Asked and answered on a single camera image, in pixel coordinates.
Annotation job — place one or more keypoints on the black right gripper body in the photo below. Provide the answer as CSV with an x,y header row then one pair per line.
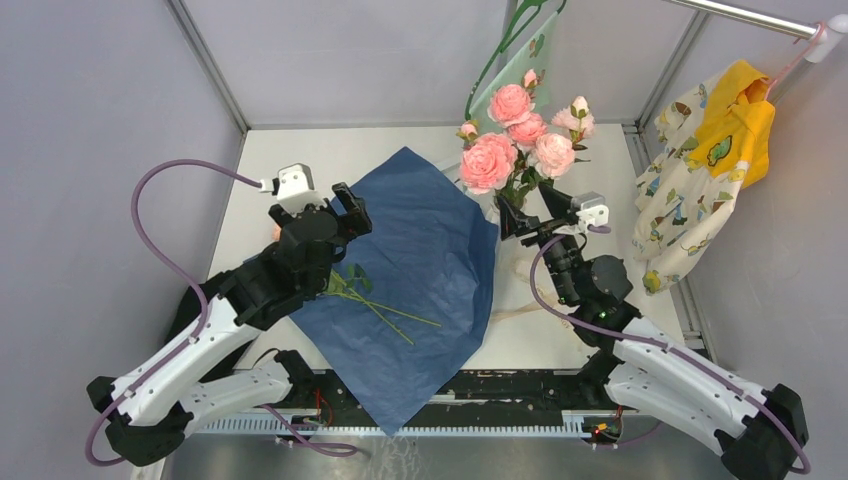
x,y
557,245

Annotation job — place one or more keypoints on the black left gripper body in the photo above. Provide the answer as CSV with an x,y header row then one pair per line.
x,y
343,235

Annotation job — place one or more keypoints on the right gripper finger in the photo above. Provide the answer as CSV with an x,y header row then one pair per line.
x,y
518,234
559,204

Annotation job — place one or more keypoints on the cream ribbon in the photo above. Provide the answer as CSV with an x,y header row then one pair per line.
x,y
513,295

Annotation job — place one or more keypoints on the pink flower bunch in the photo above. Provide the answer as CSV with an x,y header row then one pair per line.
x,y
491,163

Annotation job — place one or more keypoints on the blue wrapping paper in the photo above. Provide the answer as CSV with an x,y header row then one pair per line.
x,y
431,252

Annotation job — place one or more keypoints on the separated pink rose stem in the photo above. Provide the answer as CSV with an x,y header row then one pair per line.
x,y
550,144

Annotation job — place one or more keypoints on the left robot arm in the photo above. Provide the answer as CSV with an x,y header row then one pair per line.
x,y
147,413

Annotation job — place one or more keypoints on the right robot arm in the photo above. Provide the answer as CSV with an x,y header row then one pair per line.
x,y
758,433

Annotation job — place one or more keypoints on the white ribbed vase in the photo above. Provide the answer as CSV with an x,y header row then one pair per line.
x,y
511,218

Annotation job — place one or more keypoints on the yellow patterned kids garment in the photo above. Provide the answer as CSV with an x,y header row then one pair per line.
x,y
715,143

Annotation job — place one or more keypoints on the metal hanging rod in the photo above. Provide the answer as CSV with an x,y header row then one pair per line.
x,y
822,39

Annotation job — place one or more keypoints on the pink clothes hanger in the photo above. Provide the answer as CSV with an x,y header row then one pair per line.
x,y
792,60

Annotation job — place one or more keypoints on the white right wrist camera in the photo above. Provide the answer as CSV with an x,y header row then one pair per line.
x,y
591,212

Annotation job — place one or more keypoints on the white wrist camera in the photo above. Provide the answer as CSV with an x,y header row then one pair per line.
x,y
293,188
591,212

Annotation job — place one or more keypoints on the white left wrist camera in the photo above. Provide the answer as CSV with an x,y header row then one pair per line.
x,y
293,188

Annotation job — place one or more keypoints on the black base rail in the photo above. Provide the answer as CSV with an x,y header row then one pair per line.
x,y
472,398

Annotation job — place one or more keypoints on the white slotted cable duct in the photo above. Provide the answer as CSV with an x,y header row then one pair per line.
x,y
252,423

